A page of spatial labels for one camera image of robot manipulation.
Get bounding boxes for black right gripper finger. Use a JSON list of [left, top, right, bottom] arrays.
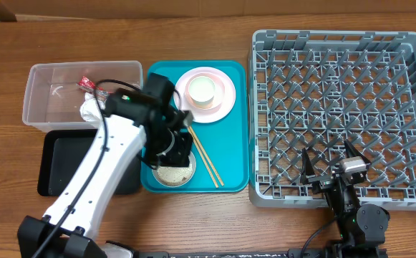
[[344, 139, 371, 165], [300, 148, 316, 185]]

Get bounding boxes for grey bowl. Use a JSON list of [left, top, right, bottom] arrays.
[[153, 152, 196, 187]]

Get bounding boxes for white napkin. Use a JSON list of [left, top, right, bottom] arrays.
[[79, 92, 105, 128]]

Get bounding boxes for red snack wrapper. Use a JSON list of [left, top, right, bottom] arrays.
[[77, 76, 109, 102]]

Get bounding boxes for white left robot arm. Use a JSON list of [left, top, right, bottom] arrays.
[[17, 88, 193, 258]]

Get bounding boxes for grey dishwasher rack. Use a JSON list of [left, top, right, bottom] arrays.
[[248, 29, 416, 211]]

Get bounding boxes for clear plastic waste bin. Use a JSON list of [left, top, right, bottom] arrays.
[[22, 60, 143, 133]]

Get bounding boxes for wooden chopstick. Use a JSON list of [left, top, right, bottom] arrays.
[[188, 126, 218, 188], [195, 133, 225, 187]]

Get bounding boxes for teal serving tray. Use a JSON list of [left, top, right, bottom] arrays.
[[140, 60, 249, 194]]

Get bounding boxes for pink plate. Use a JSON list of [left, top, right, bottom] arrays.
[[175, 67, 236, 123]]

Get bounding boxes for pale green cup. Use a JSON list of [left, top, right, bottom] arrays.
[[188, 75, 216, 108]]

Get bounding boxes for small pink saucer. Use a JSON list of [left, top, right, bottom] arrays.
[[185, 72, 225, 110]]

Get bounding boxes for black tray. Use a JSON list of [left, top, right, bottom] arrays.
[[37, 129, 143, 197]]

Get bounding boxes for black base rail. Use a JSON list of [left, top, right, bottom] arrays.
[[136, 248, 388, 258]]

